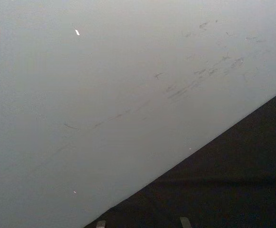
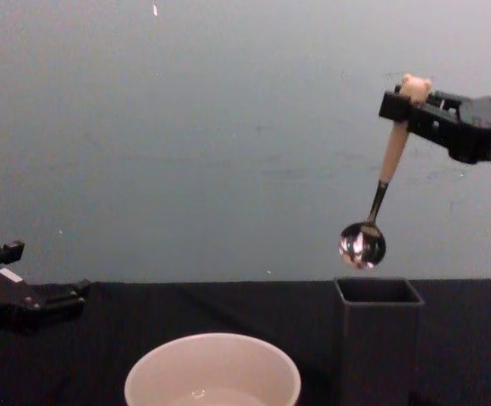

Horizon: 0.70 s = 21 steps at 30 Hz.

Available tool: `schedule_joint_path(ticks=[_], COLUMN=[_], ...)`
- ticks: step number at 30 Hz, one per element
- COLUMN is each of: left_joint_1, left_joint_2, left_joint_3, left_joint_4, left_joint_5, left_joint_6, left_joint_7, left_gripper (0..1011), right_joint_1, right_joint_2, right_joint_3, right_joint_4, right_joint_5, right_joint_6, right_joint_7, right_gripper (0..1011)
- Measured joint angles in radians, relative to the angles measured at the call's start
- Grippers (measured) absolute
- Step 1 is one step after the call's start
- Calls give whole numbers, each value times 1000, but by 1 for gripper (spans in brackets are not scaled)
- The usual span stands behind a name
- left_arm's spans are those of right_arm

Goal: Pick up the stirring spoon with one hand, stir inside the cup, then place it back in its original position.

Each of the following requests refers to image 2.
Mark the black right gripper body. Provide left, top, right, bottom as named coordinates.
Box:
left=449, top=96, right=491, bottom=165

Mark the black table cloth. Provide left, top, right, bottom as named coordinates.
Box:
left=0, top=276, right=491, bottom=406

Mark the white bowl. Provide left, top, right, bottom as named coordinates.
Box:
left=123, top=332, right=303, bottom=406

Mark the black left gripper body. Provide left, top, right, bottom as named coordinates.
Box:
left=0, top=258, right=44, bottom=336

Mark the steel spoon with cream handle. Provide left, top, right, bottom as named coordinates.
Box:
left=338, top=73, right=435, bottom=272

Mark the dark square utensil holder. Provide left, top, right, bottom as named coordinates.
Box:
left=333, top=276, right=426, bottom=406

